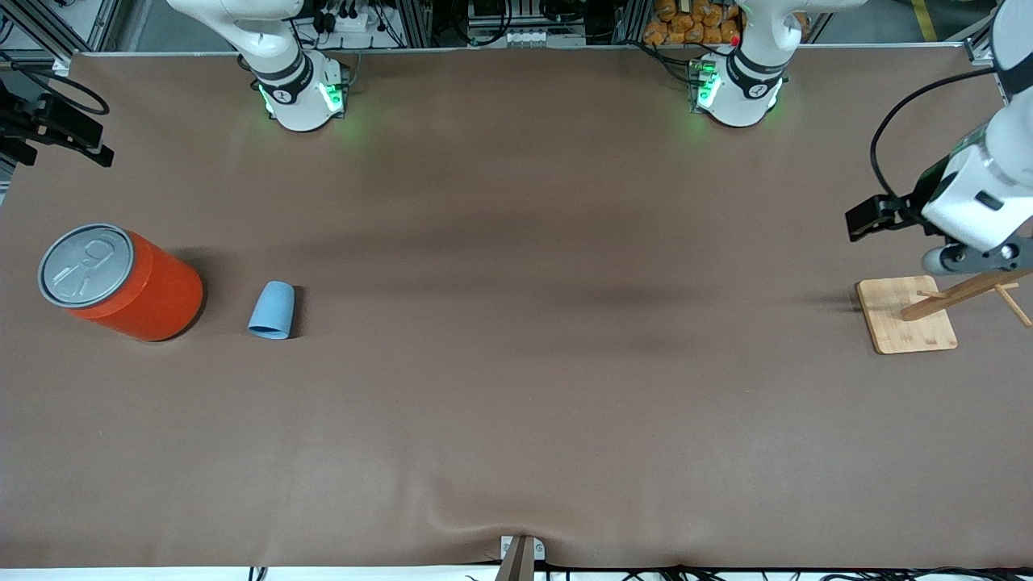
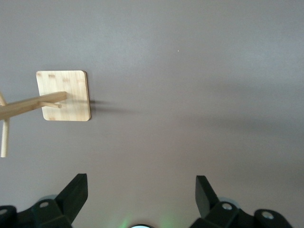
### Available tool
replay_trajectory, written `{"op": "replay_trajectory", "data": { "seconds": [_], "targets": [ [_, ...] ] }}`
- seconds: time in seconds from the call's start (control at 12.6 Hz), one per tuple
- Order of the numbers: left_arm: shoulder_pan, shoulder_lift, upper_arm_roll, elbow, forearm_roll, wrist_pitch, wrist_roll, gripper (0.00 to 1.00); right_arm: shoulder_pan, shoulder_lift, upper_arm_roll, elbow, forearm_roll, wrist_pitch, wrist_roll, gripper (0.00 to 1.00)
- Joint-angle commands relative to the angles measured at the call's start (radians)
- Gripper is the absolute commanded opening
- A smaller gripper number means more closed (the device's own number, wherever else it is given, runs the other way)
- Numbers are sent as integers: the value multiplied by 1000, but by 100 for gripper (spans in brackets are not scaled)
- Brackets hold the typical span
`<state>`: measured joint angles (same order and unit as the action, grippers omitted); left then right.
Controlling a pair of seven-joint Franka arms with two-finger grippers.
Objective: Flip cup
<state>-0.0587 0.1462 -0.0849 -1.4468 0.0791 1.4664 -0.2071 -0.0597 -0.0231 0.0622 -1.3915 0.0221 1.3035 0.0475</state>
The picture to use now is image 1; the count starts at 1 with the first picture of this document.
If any bag of orange items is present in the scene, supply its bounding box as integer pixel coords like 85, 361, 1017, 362
642, 0, 744, 48

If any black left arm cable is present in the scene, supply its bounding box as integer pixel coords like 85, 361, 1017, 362
869, 66, 998, 212

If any light blue plastic cup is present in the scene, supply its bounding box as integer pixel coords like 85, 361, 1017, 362
247, 281, 296, 341

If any brown table mat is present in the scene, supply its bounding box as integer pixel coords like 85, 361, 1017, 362
0, 44, 1033, 571

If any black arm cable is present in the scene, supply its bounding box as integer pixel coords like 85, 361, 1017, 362
0, 58, 111, 116
869, 66, 998, 212

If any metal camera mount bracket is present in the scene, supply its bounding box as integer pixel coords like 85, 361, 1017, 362
500, 534, 546, 581

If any aluminium frame profile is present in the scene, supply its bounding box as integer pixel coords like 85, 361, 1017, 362
395, 0, 434, 48
964, 31, 999, 67
0, 0, 123, 70

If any white terminal block strip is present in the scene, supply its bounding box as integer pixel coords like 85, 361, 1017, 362
499, 28, 588, 48

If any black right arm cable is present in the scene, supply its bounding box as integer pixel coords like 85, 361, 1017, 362
0, 58, 111, 116

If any white power strip with plugs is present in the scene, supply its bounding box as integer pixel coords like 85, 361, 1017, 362
317, 0, 385, 35

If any orange can with grey lid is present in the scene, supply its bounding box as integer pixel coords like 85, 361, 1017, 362
37, 223, 205, 343

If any wooden mug tree stand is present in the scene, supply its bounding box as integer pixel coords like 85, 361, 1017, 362
855, 266, 1033, 356

